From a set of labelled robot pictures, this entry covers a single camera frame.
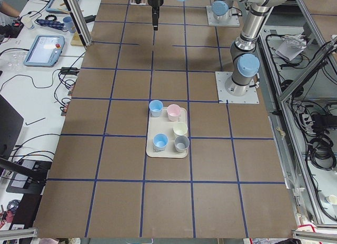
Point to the grey cup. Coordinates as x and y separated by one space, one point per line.
181 143

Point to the pink cup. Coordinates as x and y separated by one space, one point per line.
173 112

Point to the white paper cup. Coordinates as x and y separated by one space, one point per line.
27 21

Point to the blue teach pendant far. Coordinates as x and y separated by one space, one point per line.
56 7

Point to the cream cup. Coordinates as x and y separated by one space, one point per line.
180 129

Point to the blue cup on tray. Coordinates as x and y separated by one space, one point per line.
160 142

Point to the blue cup on desk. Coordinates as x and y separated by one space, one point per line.
69 24

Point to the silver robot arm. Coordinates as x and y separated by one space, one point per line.
224 10
246 65

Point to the blue checkered cloth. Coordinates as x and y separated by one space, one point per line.
51 24

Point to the black monitor stand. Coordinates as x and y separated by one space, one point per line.
29 176

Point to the aluminium frame post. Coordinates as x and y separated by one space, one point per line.
73 4

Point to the beige plastic tray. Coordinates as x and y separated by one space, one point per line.
162 125

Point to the silver base plate arm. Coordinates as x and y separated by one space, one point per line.
230 93
230 19

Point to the crumpled white paper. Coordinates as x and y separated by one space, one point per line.
292 46

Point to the blue teach pendant near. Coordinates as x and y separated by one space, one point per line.
45 51

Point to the black power adapter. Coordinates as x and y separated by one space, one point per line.
69 71

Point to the blue teach pendant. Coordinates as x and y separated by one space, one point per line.
56 7
45 51

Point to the wooden mug tree stand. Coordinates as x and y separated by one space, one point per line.
77 36

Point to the blue cup off tray corner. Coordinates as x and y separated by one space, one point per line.
156 107

